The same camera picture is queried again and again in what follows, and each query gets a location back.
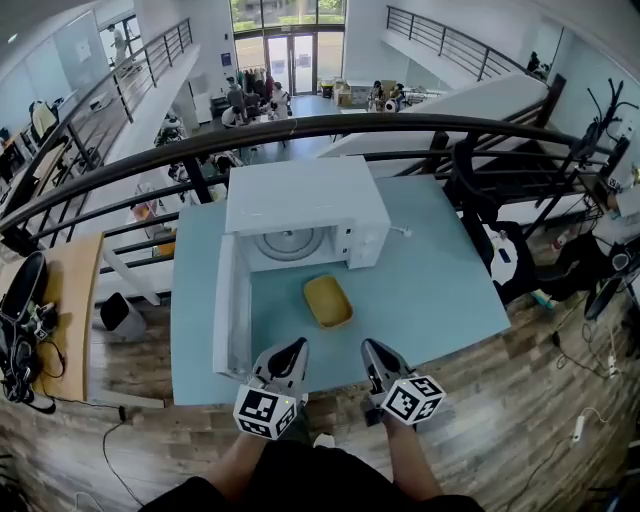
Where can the grey trash bin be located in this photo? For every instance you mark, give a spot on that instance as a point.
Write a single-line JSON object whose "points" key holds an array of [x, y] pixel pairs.
{"points": [[121, 316]]}

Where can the spare grey gripper device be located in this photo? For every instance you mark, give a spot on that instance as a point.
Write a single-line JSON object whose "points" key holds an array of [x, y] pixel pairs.
{"points": [[41, 320]]}

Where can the black standing fan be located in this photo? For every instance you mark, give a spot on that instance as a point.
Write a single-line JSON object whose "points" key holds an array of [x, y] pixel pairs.
{"points": [[610, 285]]}

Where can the white microwave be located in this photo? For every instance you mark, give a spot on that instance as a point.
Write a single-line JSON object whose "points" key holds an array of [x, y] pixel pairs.
{"points": [[300, 200]]}

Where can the black chair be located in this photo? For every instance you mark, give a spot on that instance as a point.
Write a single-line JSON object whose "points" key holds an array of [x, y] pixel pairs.
{"points": [[500, 250]]}

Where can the person's left forearm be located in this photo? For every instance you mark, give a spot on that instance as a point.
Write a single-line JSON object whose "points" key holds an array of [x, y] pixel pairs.
{"points": [[240, 460]]}

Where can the black curved metal railing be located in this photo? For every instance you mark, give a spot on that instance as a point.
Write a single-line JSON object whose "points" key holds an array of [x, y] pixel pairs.
{"points": [[320, 125]]}

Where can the white microwave power plug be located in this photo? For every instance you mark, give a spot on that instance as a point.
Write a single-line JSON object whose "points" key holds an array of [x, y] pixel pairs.
{"points": [[403, 231]]}

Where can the black balcony railing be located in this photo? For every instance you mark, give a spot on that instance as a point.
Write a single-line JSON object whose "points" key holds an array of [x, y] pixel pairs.
{"points": [[450, 40], [125, 80]]}

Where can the white staircase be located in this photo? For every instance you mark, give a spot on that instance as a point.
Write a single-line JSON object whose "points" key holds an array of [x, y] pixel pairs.
{"points": [[450, 115]]}

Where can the black coat rack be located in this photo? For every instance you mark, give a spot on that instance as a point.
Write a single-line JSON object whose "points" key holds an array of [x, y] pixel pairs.
{"points": [[607, 115]]}

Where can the person's white shoe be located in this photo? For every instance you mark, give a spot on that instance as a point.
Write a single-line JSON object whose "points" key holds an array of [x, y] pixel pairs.
{"points": [[325, 441]]}

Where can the person's right forearm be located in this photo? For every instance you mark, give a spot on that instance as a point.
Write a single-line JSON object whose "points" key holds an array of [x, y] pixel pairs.
{"points": [[417, 460]]}

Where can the white device box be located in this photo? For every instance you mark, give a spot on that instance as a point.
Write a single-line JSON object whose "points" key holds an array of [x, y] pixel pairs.
{"points": [[624, 195]]}

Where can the white power strip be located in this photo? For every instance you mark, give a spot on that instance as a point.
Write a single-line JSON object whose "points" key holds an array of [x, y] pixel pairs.
{"points": [[578, 429], [611, 365]]}

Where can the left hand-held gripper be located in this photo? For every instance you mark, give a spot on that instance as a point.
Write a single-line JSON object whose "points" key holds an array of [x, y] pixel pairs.
{"points": [[265, 407]]}

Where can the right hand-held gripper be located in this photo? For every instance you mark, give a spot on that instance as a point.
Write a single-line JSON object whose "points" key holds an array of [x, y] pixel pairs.
{"points": [[412, 400]]}

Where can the person's black clothing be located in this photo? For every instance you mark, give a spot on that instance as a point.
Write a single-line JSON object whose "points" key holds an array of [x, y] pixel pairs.
{"points": [[320, 480]]}

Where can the glass entrance door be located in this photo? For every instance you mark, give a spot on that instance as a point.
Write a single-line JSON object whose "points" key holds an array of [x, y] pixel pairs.
{"points": [[290, 62]]}

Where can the yellow food container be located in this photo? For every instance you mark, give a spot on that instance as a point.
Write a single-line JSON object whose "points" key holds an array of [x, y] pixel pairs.
{"points": [[327, 302]]}

